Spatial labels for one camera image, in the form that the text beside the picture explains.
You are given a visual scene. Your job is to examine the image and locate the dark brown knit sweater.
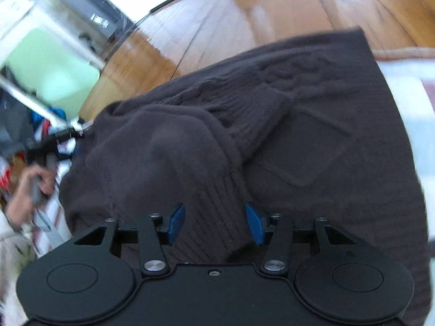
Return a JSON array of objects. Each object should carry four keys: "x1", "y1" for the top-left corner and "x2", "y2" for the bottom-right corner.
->
[{"x1": 60, "y1": 30, "x2": 431, "y2": 325}]

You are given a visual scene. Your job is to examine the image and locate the person left hand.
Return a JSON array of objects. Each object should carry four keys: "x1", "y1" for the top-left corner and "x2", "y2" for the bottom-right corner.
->
[{"x1": 5, "y1": 164, "x2": 57, "y2": 230}]

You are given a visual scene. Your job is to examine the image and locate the green panel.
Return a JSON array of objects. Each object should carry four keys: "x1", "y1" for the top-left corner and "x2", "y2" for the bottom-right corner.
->
[{"x1": 6, "y1": 28, "x2": 100, "y2": 118}]

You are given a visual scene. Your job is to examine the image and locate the checkered plaid blanket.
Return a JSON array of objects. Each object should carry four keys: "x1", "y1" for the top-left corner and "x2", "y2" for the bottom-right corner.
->
[{"x1": 371, "y1": 45, "x2": 435, "y2": 184}]

